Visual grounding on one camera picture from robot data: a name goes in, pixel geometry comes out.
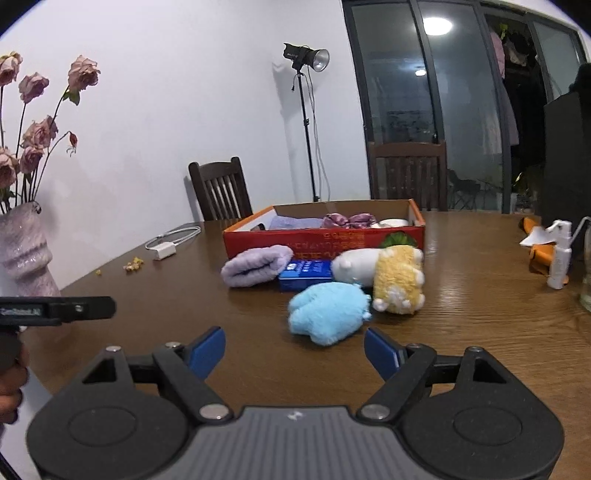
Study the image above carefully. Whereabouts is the white charger with cable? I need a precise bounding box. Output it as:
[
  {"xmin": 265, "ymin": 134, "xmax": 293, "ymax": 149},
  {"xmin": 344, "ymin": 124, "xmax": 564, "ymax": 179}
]
[{"xmin": 144, "ymin": 225, "xmax": 201, "ymax": 261}]

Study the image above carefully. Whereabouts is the dark wooden chair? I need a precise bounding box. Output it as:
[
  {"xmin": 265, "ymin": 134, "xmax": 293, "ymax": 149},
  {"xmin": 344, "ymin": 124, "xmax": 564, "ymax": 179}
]
[
  {"xmin": 188, "ymin": 156, "xmax": 252, "ymax": 221},
  {"xmin": 368, "ymin": 142, "xmax": 449, "ymax": 211}
]

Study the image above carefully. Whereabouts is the red orange cardboard box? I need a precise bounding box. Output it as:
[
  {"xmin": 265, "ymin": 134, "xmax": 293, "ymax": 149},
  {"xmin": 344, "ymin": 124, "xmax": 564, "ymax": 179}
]
[{"xmin": 222, "ymin": 199, "xmax": 426, "ymax": 259}]

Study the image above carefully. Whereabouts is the light purple fluffy cloth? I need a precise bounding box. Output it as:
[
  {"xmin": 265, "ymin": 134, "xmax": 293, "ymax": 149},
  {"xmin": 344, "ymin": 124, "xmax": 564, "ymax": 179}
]
[{"xmin": 221, "ymin": 245, "xmax": 294, "ymax": 288}]

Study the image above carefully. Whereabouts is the dark glass sliding door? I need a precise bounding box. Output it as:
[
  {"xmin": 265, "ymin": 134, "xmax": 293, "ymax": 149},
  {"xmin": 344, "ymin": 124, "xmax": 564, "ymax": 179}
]
[{"xmin": 344, "ymin": 1, "xmax": 590, "ymax": 213}]

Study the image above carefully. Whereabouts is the dark wooden chair centre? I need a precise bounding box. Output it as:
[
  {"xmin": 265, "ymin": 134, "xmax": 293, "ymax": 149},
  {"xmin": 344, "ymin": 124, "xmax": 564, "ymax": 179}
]
[{"xmin": 368, "ymin": 142, "xmax": 449, "ymax": 211}]

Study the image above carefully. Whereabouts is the blue tissue pack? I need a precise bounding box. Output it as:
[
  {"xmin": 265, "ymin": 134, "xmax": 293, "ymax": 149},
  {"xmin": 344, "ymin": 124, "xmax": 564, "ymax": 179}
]
[{"xmin": 279, "ymin": 260, "xmax": 332, "ymax": 292}]

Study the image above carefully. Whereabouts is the studio light on stand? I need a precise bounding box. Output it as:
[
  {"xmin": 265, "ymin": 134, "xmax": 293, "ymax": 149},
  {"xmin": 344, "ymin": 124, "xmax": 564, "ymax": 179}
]
[{"xmin": 283, "ymin": 42, "xmax": 331, "ymax": 202}]

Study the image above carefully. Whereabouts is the black fabric on bag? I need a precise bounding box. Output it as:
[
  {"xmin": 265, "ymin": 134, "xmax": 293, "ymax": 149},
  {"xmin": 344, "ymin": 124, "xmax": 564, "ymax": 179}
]
[{"xmin": 569, "ymin": 63, "xmax": 591, "ymax": 94}]

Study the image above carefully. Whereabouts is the white spray bottle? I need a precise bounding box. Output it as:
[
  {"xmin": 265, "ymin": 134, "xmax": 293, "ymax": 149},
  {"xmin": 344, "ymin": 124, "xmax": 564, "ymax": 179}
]
[{"xmin": 546, "ymin": 220, "xmax": 572, "ymax": 290}]

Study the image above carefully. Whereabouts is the dark wooden chair left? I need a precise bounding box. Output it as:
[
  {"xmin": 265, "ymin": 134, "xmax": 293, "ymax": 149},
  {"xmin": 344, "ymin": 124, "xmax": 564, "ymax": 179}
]
[{"xmin": 188, "ymin": 156, "xmax": 252, "ymax": 221}]

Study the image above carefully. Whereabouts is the clear glass cup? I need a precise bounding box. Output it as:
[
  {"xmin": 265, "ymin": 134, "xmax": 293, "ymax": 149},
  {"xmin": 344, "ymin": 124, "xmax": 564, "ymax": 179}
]
[{"xmin": 580, "ymin": 224, "xmax": 591, "ymax": 312}]

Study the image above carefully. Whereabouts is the lavender towel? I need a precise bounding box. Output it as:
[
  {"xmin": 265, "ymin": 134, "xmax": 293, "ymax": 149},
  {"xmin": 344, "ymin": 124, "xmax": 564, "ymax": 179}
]
[{"xmin": 269, "ymin": 215, "xmax": 324, "ymax": 230}]

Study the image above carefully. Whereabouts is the white plush toy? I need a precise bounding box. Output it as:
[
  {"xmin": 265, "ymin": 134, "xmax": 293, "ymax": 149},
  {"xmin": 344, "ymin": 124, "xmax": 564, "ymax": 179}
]
[{"xmin": 331, "ymin": 248, "xmax": 381, "ymax": 288}]

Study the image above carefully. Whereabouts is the pink ceramic vase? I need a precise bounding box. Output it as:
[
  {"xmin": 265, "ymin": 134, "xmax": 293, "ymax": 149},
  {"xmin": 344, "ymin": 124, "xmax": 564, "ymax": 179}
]
[{"xmin": 1, "ymin": 202, "xmax": 60, "ymax": 297}]

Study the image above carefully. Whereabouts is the purple satin scrunchie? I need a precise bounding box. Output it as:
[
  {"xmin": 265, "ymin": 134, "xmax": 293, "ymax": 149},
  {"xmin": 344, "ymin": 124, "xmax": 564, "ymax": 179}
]
[{"xmin": 322, "ymin": 213, "xmax": 377, "ymax": 229}]

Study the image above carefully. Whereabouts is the person's left hand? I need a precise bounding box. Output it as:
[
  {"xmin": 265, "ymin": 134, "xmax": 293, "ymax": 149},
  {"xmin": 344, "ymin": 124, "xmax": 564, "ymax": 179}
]
[{"xmin": 0, "ymin": 346, "xmax": 29, "ymax": 424}]

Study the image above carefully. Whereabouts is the yellow crumbs pile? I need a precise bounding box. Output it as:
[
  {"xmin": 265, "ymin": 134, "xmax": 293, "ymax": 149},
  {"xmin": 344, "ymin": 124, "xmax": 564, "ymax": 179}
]
[{"xmin": 123, "ymin": 257, "xmax": 144, "ymax": 273}]

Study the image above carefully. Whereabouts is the yellow plush toy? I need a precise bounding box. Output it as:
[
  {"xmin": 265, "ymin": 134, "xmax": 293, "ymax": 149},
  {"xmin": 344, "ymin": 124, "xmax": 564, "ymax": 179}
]
[{"xmin": 372, "ymin": 245, "xmax": 426, "ymax": 315}]

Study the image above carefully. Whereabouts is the dried pink rose bouquet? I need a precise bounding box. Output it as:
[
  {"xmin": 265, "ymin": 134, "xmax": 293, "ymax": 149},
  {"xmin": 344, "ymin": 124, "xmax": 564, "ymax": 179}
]
[{"xmin": 1, "ymin": 51, "xmax": 101, "ymax": 215}]

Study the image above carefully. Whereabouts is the light blue plush toy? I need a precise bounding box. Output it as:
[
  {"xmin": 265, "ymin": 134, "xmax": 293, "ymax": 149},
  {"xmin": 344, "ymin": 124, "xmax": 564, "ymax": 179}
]
[{"xmin": 287, "ymin": 282, "xmax": 372, "ymax": 347}]

